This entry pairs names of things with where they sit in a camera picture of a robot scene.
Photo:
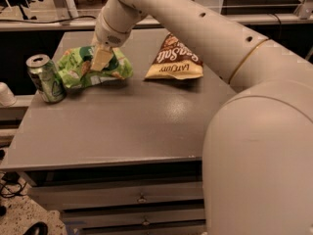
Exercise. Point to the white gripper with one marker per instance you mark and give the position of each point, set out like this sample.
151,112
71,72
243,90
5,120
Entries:
105,33

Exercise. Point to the green rice chip bag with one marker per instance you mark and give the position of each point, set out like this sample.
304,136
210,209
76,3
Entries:
75,68

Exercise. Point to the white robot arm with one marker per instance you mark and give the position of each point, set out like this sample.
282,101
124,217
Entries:
257,159

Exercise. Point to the green soda can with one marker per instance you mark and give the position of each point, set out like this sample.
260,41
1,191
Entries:
43,74

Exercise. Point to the yellow brown sea salt chip bag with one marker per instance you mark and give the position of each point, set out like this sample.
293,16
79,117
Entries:
175,61

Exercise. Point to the white cup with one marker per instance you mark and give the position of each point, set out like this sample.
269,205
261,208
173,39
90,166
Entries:
7,98

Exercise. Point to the grey drawer cabinet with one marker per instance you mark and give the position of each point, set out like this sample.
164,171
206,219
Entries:
91,156

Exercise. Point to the black object on floor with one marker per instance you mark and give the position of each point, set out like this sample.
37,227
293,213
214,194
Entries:
39,228

